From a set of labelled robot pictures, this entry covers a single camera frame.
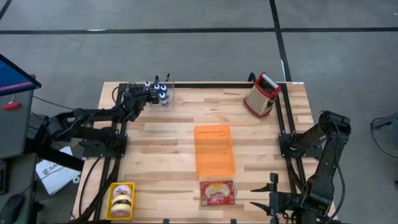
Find red snack packet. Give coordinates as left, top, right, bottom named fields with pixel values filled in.
left=199, top=180, right=236, bottom=207

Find black keyboard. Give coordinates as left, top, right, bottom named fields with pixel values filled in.
left=0, top=160, right=9, bottom=195

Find yellow plastic basket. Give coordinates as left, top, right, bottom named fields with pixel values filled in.
left=105, top=182, right=136, bottom=221

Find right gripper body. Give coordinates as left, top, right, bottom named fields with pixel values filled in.
left=269, top=190, right=292, bottom=217

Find clear plastic container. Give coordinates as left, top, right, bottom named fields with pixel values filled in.
left=126, top=77, right=177, bottom=113

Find grey monitor desk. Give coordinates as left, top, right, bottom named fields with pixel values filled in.
left=0, top=88, right=35, bottom=160

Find orange translucent plastic bin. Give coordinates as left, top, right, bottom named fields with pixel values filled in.
left=193, top=124, right=236, bottom=179

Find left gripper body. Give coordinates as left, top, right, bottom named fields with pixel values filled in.
left=132, top=86, right=153, bottom=104

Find large computer monitor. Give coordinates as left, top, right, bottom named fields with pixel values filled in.
left=0, top=53, right=42, bottom=96

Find white sprinkled donut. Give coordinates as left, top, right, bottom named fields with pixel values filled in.
left=112, top=184, right=133, bottom=197

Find white paper bag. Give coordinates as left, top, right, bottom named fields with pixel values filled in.
left=35, top=146, right=82, bottom=195

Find black computer mouse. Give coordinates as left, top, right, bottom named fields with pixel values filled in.
left=0, top=194, right=25, bottom=224

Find grey keyboard desk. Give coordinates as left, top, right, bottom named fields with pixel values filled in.
left=0, top=152, right=37, bottom=224

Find red metal box grater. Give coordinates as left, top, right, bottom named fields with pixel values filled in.
left=243, top=71, right=282, bottom=119

